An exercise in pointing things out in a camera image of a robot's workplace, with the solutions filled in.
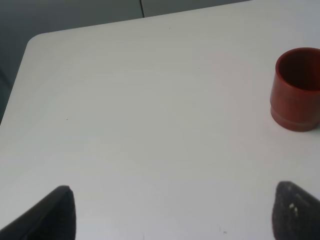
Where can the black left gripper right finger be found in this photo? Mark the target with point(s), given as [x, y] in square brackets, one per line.
[295, 213]

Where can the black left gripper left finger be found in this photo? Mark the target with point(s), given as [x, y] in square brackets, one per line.
[52, 218]

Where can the red plastic cup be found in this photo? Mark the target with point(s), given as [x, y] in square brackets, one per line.
[295, 92]

